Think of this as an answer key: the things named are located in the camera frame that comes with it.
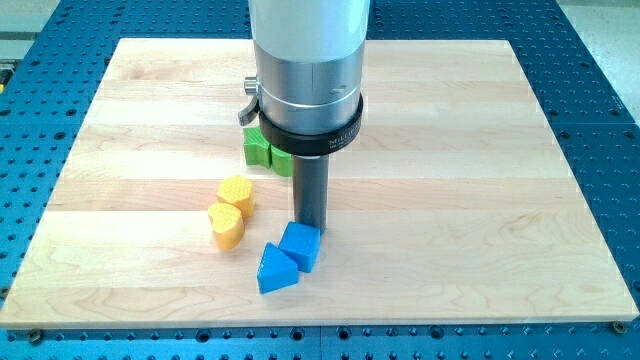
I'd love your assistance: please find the green star block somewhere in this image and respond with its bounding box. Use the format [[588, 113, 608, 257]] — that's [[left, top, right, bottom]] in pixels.
[[243, 127, 293, 177]]

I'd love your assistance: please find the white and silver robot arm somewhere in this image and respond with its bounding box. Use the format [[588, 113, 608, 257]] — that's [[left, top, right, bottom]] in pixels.
[[238, 0, 370, 156]]

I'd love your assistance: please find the light wooden board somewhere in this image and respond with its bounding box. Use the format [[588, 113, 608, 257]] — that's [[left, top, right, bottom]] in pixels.
[[1, 38, 638, 329]]

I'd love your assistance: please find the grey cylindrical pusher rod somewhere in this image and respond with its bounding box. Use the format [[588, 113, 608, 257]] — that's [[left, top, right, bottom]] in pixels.
[[292, 155, 329, 233]]

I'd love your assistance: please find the blue cube block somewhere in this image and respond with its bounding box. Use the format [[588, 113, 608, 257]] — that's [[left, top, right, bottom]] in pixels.
[[279, 222, 321, 273]]

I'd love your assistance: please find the yellow hexagon block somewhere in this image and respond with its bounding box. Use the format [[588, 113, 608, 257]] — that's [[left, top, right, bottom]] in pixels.
[[216, 175, 255, 218]]

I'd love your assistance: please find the blue triangle block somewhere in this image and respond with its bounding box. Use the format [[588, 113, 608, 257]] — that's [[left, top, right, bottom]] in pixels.
[[256, 242, 299, 294]]

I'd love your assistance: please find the yellow heart block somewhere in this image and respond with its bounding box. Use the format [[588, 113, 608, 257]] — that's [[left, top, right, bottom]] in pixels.
[[208, 203, 245, 251]]

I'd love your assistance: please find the blue perforated metal table plate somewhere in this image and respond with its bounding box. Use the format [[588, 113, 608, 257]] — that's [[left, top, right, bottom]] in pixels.
[[1, 0, 639, 359]]

